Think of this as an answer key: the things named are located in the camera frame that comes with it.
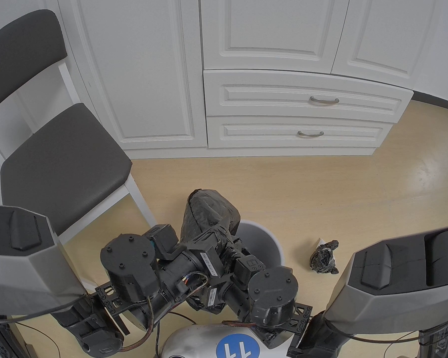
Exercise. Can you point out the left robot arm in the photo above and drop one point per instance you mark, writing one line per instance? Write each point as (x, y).
(22, 255)

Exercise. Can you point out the white wardrobe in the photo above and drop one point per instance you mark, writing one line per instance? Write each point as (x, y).
(265, 21)

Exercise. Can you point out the black plastic bag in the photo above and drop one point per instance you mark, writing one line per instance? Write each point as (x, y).
(209, 211)

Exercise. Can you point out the crumpled black plastic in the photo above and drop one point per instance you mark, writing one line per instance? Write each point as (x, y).
(323, 259)

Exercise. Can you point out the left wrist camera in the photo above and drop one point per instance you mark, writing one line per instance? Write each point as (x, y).
(164, 237)

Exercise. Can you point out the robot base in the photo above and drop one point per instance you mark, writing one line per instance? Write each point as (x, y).
(201, 343)

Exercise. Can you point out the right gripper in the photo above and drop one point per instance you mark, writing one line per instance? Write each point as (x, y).
(229, 298)

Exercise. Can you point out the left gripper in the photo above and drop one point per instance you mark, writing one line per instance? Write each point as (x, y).
(188, 265)

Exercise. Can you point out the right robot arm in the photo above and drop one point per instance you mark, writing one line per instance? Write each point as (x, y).
(395, 274)

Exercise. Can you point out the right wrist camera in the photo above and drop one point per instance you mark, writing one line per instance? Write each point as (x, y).
(250, 269)

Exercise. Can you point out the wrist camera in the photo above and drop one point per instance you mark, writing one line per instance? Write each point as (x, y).
(164, 237)
(250, 269)

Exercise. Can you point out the white trash bin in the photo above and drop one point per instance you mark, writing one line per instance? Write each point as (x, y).
(261, 241)

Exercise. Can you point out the grey and white chair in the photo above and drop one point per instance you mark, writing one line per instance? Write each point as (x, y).
(59, 162)

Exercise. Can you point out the small white paper scrap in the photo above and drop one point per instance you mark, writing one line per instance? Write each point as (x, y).
(320, 241)

